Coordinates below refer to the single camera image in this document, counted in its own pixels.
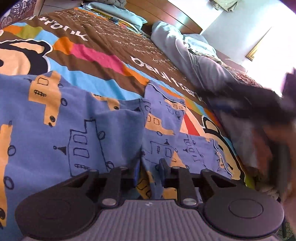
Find blue patterned children pants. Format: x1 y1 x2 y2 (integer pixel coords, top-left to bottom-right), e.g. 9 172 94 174
1 71 232 240

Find person's right hand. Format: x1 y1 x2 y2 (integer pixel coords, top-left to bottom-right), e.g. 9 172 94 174
263 123 295 206

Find grey crumpled blanket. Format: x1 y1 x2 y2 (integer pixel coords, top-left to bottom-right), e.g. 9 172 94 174
151 21 259 168

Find colourful cartoon monkey bedspread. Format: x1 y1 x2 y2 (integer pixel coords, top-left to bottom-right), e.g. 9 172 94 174
1 7 254 187

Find brown wooden headboard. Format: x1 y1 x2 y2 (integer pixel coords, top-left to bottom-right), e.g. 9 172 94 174
125 0 202 35

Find light blue pillow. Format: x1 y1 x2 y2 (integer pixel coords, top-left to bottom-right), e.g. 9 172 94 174
83 1 147 30

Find blue bicycle print curtain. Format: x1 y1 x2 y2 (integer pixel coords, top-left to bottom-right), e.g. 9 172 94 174
1 0 37 29

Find gold picture frame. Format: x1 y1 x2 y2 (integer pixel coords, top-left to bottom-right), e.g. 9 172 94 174
245 33 267 61

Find beige cloth on wall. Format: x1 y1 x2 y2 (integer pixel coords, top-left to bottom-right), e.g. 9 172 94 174
212 0 241 12

